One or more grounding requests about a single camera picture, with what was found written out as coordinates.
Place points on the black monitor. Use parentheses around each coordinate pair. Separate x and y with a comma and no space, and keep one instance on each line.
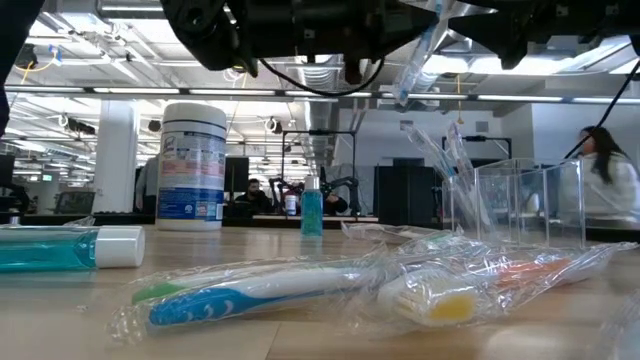
(6,170)
(236,175)

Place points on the teal mouthwash bottle white cap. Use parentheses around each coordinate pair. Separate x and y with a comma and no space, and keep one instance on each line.
(312,210)
(50,250)

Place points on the white round column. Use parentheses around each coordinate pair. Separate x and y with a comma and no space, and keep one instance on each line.
(115,155)

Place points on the dark red toothbrush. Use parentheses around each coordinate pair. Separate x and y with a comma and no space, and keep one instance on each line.
(425,45)

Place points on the small white bottle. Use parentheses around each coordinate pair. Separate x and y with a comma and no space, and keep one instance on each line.
(290,205)

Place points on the black ceiling device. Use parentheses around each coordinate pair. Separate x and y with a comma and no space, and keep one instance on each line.
(27,56)

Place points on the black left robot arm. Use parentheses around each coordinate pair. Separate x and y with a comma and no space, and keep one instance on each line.
(200,25)

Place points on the long LED light bar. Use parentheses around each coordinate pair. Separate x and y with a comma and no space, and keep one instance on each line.
(135,91)

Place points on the background black robot arm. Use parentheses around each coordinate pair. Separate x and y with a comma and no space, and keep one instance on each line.
(350,182)

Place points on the black gantry frame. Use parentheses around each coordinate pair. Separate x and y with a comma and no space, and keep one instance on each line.
(482,138)

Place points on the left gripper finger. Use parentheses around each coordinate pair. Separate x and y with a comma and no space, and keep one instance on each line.
(407,20)

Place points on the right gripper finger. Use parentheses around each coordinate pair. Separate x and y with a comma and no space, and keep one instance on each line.
(492,27)

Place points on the silver ventilation duct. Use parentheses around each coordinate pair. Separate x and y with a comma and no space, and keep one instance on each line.
(320,125)

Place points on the black aluminium table frame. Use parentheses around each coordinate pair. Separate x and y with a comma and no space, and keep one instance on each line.
(125,218)

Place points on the black cabinet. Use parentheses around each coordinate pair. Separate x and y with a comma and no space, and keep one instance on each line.
(405,195)

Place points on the white disinfecting wipes canister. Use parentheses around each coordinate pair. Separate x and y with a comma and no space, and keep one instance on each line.
(192,165)

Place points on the clear acrylic organizer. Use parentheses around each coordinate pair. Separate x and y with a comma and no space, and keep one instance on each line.
(565,200)

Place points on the orange yellow toothbrush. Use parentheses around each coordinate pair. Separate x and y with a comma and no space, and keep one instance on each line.
(452,307)

